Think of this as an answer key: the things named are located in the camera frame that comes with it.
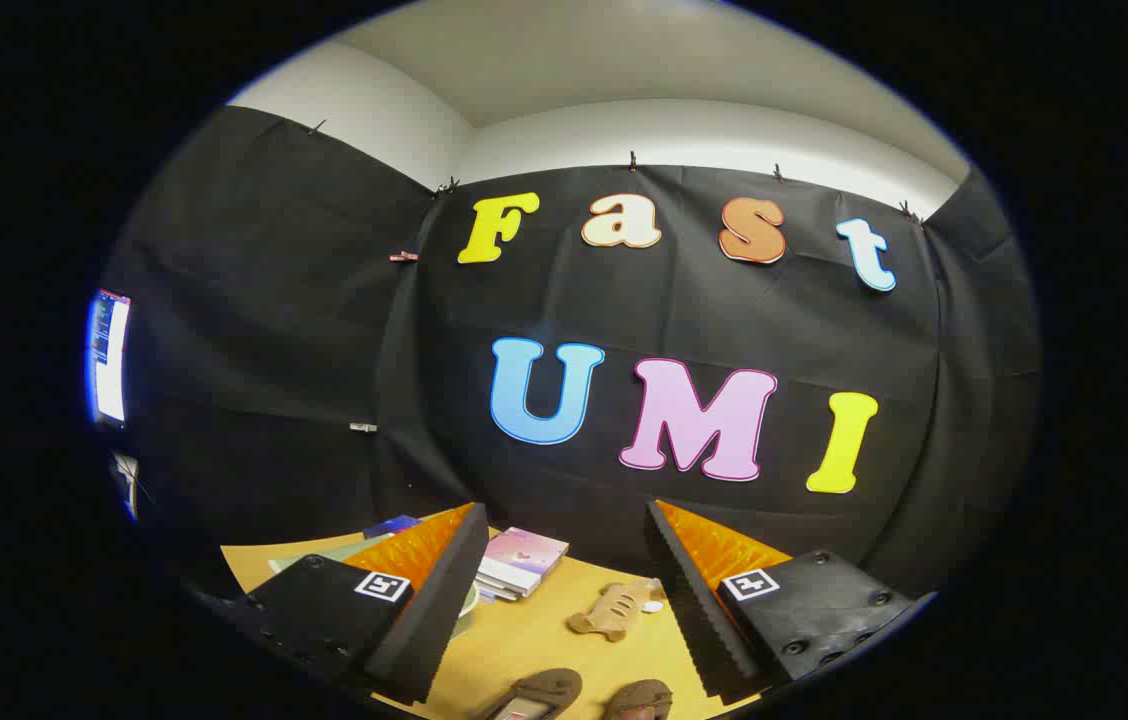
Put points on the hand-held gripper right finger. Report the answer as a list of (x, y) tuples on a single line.
[(694, 620)]

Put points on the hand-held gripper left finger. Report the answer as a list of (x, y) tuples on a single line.
[(434, 610)]

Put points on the brown fuzzy shoe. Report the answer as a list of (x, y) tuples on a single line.
[(544, 688), (642, 698)]

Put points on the pale green fabric storage box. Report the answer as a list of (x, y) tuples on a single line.
[(324, 553)]

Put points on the white book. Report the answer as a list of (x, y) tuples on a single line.
[(507, 584)]

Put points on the tan bread plush toy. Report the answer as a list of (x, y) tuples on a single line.
[(614, 610)]

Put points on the blue cover book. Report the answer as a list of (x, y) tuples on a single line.
[(392, 525)]

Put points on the pink cover book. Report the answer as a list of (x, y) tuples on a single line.
[(527, 550)]

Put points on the black backdrop cloth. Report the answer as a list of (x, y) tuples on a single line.
[(324, 330)]

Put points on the white desk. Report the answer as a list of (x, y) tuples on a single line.
[(127, 485)]

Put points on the pink wooden clip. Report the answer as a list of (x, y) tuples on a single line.
[(404, 257)]

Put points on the computer monitor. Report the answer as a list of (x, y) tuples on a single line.
[(110, 355)]

